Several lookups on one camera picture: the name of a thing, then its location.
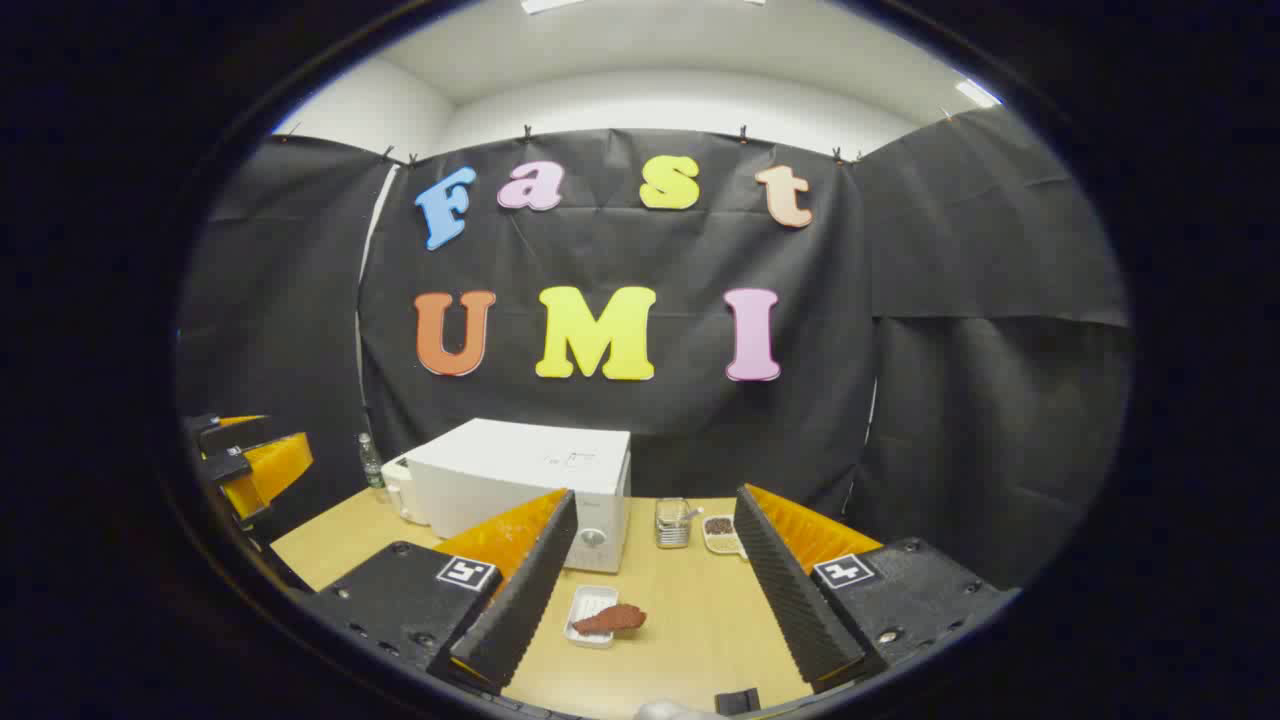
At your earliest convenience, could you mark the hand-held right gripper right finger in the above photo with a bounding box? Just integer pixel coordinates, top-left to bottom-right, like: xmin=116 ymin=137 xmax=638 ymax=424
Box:
xmin=733 ymin=484 xmax=1019 ymax=694

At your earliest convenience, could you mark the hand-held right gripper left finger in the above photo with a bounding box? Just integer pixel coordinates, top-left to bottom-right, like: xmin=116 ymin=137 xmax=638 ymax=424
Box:
xmin=298 ymin=488 xmax=581 ymax=693

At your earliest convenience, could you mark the brown roasted meat piece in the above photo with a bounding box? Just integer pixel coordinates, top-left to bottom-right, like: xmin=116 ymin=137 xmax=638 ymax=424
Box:
xmin=571 ymin=602 xmax=649 ymax=638

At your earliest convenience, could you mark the white microwave oven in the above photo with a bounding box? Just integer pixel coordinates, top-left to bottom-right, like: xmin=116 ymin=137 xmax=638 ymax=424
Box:
xmin=404 ymin=417 xmax=634 ymax=575

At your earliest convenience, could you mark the white rectangular plastic tray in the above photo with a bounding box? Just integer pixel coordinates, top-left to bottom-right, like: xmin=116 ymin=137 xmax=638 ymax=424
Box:
xmin=563 ymin=584 xmax=622 ymax=650

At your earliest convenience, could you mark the clear plastic water bottle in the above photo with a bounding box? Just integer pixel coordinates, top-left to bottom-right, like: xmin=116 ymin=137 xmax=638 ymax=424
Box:
xmin=358 ymin=432 xmax=387 ymax=503

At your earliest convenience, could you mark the white divided dish with grains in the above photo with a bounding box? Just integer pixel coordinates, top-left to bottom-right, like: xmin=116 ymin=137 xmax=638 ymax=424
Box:
xmin=702 ymin=514 xmax=747 ymax=557

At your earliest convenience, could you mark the ribbed glass cup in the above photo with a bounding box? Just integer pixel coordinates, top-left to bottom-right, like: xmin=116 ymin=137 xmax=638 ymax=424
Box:
xmin=655 ymin=497 xmax=702 ymax=550

